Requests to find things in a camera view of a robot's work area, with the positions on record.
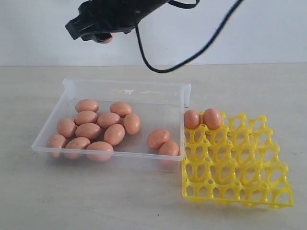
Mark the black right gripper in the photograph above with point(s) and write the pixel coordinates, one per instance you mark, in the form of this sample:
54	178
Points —
104	16

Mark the yellow plastic egg tray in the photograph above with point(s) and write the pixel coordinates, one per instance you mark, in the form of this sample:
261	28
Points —
236	163

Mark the brown egg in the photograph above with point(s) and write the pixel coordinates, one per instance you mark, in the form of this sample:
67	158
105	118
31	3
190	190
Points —
114	134
84	117
132	124
157	138
105	120
169	148
212	118
88	130
106	38
192	119
79	143
101	146
56	141
66	127
121	108
87	105

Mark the clear plastic bin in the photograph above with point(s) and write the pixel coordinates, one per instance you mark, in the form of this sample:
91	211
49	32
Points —
158	105

